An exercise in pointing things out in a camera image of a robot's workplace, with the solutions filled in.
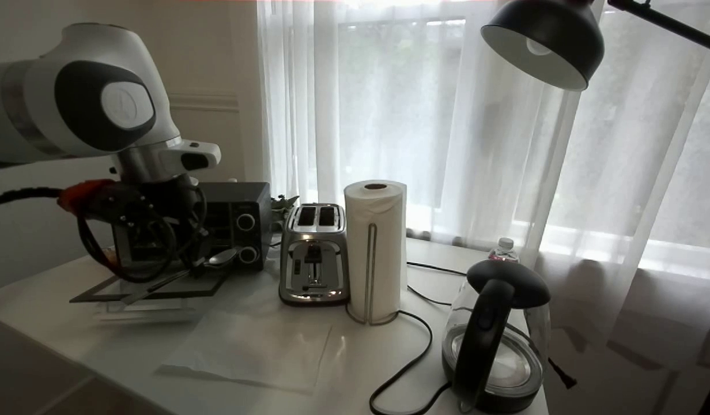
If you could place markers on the white paper towel roll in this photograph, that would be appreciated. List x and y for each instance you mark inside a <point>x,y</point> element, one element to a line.
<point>378,246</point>

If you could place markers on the orange tape wrap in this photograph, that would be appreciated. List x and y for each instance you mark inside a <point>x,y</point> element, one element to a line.
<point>86,195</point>

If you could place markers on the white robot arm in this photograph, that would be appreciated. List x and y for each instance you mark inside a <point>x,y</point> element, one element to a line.
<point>62,99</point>

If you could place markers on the silver two-slot toaster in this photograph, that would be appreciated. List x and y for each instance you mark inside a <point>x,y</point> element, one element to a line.
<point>311,261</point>

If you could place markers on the black desk lamp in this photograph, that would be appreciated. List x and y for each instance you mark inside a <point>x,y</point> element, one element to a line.
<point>547,38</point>

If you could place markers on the glass electric kettle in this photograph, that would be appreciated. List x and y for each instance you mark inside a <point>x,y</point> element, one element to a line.
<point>484,337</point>

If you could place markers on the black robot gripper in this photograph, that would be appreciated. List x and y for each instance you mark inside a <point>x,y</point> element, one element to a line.
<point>151,220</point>

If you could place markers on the black toaster oven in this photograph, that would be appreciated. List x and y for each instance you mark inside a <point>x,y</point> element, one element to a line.
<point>248,209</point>

